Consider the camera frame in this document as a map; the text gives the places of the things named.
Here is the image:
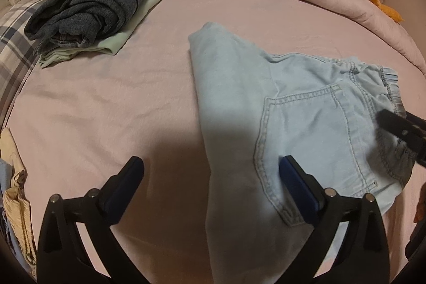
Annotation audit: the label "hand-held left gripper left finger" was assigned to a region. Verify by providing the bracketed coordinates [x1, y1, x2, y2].
[36, 156, 145, 284]

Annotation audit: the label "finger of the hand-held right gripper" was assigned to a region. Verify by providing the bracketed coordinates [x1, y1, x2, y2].
[376, 108, 426, 169]

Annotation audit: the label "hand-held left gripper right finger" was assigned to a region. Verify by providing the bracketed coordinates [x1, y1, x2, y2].
[279, 155, 390, 284]

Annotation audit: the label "light blue denim pants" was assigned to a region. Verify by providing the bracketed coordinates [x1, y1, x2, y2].
[188, 22, 418, 284]

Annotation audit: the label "beige cloth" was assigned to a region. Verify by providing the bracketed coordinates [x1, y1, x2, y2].
[0, 127, 37, 266]

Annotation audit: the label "folded light green cloth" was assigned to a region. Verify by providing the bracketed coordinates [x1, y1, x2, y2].
[39, 0, 163, 68]

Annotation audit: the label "plaid cloth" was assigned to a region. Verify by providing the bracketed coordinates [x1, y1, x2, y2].
[0, 0, 50, 125]

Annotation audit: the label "folded dark blue jeans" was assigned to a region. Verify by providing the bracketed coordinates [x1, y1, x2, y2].
[25, 0, 159, 53]

